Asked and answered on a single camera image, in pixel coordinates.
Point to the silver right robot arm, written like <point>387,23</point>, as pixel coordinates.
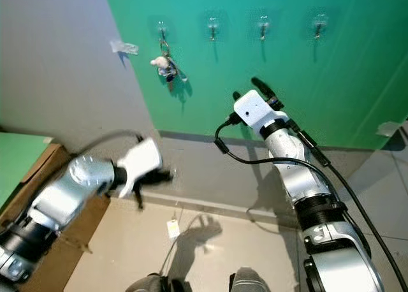
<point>299,171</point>

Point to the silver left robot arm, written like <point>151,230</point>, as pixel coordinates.
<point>76,190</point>

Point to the brown cardboard box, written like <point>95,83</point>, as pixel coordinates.
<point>83,241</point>

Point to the robot left leg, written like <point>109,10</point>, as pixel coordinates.
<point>153,284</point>

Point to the crumpled clear tape piece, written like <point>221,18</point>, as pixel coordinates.
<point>124,47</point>
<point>391,129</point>

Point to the green corrugated plastic sheet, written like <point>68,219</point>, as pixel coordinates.
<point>19,164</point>

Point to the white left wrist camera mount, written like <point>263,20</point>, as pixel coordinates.
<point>140,164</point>

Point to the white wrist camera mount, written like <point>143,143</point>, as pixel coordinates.
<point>254,110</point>
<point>140,164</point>

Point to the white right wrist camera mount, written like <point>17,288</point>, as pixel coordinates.
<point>254,110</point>

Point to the clear adhesive wall hook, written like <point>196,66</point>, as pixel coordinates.
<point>319,25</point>
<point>213,27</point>
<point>162,29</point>
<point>263,25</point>

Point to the green wall panel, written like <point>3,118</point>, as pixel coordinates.
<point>344,81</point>

